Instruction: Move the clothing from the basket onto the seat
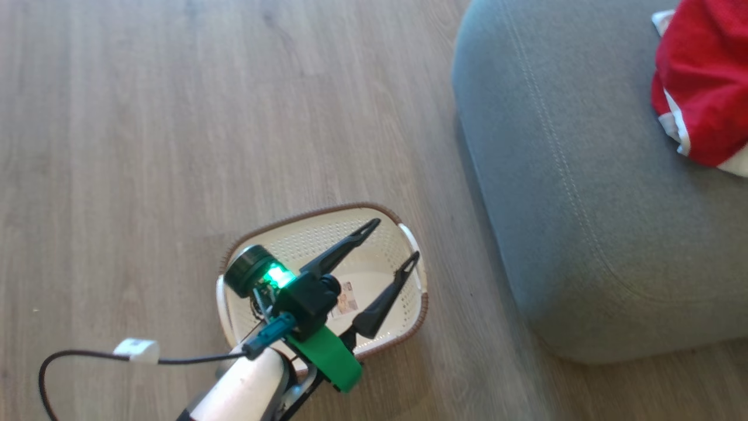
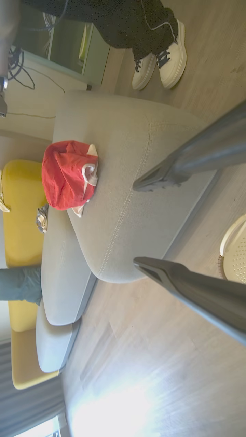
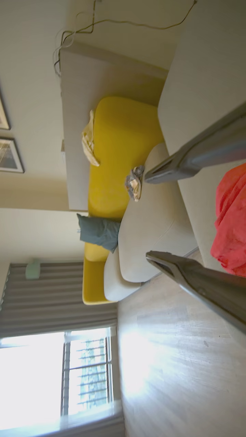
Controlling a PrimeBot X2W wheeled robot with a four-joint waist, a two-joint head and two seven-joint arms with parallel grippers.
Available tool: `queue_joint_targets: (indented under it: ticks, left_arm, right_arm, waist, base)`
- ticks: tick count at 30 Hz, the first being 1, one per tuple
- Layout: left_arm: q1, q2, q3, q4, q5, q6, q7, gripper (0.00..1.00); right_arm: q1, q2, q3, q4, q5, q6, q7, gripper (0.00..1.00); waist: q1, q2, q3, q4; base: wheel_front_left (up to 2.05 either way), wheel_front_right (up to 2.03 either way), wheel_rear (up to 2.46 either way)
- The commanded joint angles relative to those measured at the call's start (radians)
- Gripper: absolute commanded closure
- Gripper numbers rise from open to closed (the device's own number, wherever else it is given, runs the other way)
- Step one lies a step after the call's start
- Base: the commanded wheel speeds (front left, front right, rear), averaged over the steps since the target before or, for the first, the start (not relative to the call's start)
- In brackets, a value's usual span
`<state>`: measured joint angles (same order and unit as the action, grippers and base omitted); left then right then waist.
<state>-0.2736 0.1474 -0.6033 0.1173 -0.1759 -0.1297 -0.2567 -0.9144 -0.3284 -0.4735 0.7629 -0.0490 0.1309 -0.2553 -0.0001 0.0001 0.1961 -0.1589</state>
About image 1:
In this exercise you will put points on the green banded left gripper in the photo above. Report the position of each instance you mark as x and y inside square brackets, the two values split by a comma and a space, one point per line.
[248, 272]

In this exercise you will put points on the grey fabric ottoman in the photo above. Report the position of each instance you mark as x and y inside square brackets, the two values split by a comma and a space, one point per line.
[555, 175]

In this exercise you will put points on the beige perforated plastic laundry basket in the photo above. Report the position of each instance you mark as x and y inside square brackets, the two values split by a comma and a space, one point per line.
[397, 316]

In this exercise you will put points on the paper label sticker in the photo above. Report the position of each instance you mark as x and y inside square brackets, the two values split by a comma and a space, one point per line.
[345, 301]

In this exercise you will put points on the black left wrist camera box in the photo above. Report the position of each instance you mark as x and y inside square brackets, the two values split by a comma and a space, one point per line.
[307, 304]

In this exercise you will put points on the white garment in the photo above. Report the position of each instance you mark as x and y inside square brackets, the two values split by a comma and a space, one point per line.
[739, 166]

